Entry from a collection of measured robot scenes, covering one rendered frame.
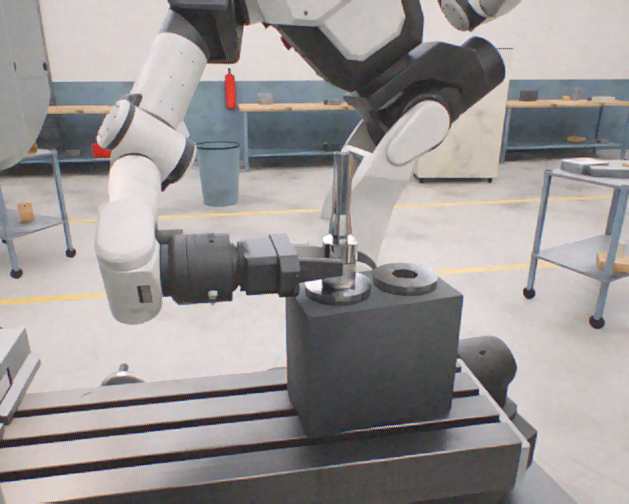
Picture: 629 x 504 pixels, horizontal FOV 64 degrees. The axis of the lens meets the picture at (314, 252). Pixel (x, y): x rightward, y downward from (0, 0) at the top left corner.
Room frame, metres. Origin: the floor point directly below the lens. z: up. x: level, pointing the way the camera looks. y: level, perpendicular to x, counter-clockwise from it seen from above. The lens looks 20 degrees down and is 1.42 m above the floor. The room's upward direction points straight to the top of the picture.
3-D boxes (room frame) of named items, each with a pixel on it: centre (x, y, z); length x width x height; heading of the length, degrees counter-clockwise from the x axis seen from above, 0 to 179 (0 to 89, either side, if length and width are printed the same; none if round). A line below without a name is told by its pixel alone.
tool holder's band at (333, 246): (0.62, -0.03, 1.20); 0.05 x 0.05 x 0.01
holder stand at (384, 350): (0.64, -0.08, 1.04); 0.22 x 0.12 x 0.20; 107
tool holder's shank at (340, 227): (0.63, -0.04, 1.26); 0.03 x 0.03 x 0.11
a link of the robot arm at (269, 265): (0.60, 0.09, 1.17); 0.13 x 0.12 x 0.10; 12
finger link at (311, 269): (0.59, -0.01, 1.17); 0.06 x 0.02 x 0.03; 102
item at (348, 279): (0.62, -0.03, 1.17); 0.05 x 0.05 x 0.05
